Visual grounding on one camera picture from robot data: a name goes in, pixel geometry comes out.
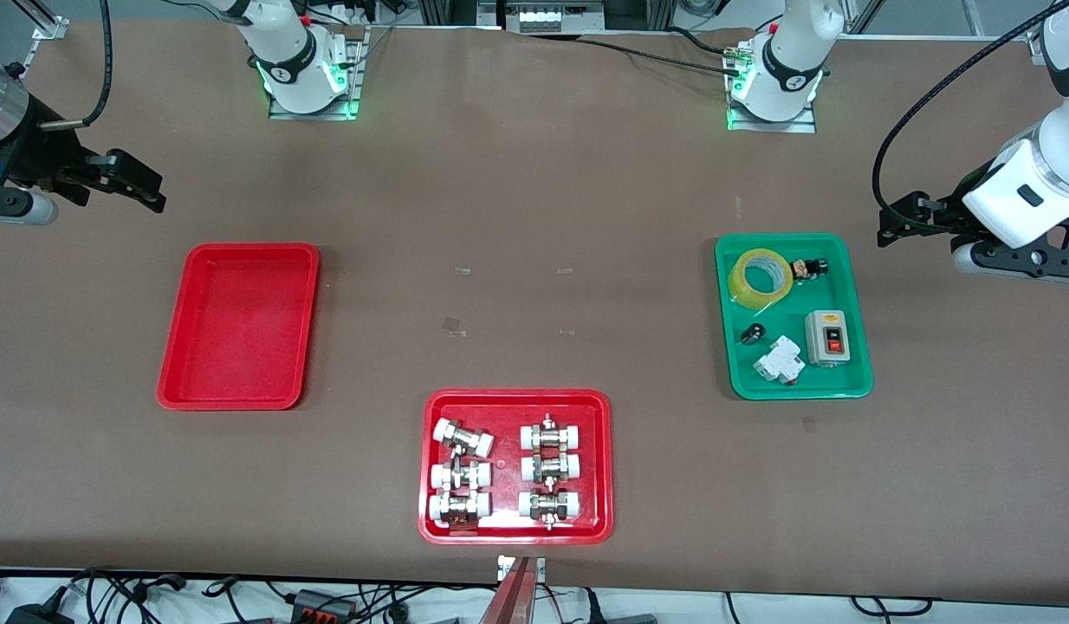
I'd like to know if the yellow packing tape roll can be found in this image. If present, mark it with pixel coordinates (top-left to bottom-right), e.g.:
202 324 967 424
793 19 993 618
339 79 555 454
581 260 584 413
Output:
727 247 796 309

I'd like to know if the empty red plastic tray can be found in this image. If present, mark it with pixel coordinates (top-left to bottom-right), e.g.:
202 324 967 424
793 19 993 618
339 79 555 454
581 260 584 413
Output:
157 242 321 412

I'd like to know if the green plastic tray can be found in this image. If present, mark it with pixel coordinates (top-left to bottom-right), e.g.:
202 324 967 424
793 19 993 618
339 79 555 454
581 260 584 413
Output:
714 231 874 401

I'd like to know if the red tray holding valves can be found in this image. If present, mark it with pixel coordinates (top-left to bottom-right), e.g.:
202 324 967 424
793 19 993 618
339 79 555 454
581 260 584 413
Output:
418 387 615 546

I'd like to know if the white circuit breaker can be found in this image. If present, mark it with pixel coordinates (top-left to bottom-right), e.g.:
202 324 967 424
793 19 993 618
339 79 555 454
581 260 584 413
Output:
752 335 805 386

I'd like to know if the white power strip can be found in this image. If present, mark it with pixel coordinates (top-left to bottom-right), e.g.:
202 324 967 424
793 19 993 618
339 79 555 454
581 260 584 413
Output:
516 0 607 35

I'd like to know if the metal valve with white caps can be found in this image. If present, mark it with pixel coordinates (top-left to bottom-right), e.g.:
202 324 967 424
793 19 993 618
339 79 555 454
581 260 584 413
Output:
432 418 496 458
517 489 583 530
427 491 493 529
519 413 584 452
429 460 493 493
519 452 583 485

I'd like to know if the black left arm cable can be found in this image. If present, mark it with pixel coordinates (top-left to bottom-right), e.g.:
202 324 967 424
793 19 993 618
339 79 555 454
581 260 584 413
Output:
872 0 1064 228

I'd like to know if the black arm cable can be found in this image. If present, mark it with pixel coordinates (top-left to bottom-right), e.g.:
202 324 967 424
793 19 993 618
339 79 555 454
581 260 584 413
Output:
872 0 1064 228
39 0 113 132

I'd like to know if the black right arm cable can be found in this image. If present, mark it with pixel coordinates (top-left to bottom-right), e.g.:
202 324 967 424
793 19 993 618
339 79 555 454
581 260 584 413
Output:
39 0 113 132

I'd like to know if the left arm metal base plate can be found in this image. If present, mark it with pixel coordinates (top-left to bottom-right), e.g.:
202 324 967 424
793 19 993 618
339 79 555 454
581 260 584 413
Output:
726 42 818 134

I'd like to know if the aluminium frame profile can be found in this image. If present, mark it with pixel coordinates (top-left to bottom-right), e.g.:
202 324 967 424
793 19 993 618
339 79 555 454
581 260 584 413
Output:
15 0 69 42

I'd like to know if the grey push-button switch box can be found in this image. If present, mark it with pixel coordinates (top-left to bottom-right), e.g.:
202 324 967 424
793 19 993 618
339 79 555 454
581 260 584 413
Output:
803 309 851 368

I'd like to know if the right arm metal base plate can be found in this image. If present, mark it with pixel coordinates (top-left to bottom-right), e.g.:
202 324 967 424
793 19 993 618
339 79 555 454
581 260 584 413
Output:
268 24 364 121

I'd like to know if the thin black table cable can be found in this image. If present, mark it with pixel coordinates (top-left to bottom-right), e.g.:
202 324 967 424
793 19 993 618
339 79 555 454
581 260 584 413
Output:
578 36 735 75

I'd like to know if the red metal camera mount bar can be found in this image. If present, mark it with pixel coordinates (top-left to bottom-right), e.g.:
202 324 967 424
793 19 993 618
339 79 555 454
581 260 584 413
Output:
477 555 547 624

